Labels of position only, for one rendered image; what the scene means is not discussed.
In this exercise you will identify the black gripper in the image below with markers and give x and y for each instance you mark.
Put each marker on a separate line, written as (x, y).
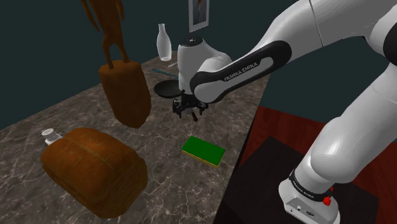
(187, 102)

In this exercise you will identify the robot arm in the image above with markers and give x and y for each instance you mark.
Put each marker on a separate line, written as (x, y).
(341, 136)

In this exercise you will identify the black frying pan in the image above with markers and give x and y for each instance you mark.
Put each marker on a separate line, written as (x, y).
(167, 89)

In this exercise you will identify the green and yellow sponge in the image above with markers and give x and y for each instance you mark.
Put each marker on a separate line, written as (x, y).
(203, 150)

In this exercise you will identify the small white utensil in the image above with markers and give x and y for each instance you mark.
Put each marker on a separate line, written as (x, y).
(172, 64)

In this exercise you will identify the brown wooden figure statue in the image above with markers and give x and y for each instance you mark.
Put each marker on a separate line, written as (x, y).
(124, 83)

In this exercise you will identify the white glass bottle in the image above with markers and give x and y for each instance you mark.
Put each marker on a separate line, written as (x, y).
(163, 43)

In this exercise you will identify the brown bread loaf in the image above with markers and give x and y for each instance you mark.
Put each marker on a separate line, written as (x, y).
(93, 170)

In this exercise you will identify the black robot stand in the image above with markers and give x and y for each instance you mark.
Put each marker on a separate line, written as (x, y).
(270, 189)

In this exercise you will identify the white salt shaker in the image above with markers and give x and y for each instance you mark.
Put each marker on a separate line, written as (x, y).
(49, 136)

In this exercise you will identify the framed wall picture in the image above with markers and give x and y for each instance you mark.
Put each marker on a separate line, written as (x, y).
(198, 14)

